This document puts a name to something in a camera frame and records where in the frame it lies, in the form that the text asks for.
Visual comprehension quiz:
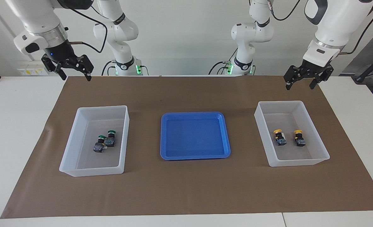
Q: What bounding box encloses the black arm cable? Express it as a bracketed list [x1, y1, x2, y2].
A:
[268, 0, 373, 56]
[70, 0, 108, 54]

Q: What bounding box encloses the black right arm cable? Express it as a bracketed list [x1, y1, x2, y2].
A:
[70, 0, 108, 54]

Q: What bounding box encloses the green push button switch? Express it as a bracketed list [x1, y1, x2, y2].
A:
[93, 135, 107, 154]
[105, 130, 117, 148]

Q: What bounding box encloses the brown table mat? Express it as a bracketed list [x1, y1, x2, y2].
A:
[1, 76, 373, 219]

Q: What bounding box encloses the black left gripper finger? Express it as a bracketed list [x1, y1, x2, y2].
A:
[310, 66, 334, 90]
[284, 66, 304, 91]

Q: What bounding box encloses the black base cable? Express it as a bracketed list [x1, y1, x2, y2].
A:
[208, 61, 229, 75]
[101, 61, 118, 76]

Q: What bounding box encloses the white wall socket box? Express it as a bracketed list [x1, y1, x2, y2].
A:
[17, 60, 52, 76]

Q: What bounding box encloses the translucent white plastic box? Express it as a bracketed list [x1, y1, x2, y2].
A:
[59, 105, 130, 177]
[254, 101, 330, 167]

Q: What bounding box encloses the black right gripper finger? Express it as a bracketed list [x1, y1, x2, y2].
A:
[75, 55, 95, 82]
[42, 54, 68, 81]

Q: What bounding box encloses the black stand pole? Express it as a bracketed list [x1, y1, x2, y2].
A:
[352, 50, 373, 84]

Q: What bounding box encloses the blue plastic tray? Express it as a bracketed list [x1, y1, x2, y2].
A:
[160, 112, 231, 160]

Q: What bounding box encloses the yellow push button switch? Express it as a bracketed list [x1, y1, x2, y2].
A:
[273, 128, 287, 146]
[293, 129, 306, 147]

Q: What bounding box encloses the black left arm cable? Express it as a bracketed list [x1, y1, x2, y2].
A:
[268, 0, 373, 56]

